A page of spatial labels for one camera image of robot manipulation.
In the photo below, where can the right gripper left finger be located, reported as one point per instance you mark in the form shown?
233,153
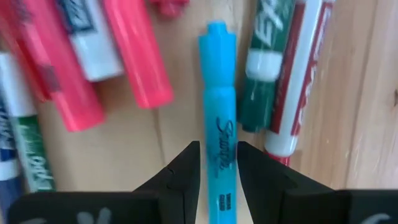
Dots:
182,186

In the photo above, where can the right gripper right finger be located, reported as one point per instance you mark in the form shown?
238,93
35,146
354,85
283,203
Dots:
264,193

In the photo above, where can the blue Sharpie highlighter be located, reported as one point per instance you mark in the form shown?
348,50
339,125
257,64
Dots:
219,109

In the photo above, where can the thick red Expo marker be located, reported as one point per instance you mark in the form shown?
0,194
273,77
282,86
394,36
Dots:
298,77

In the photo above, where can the pink highlighter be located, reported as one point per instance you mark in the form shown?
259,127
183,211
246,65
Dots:
136,56
169,7
71,99

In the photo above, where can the light green Expo marker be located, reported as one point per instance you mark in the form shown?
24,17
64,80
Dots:
31,149

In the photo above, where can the dark green Expo marker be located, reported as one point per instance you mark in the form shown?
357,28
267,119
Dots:
264,31

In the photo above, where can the blue Expo marker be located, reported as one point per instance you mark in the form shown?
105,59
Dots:
93,53
7,146

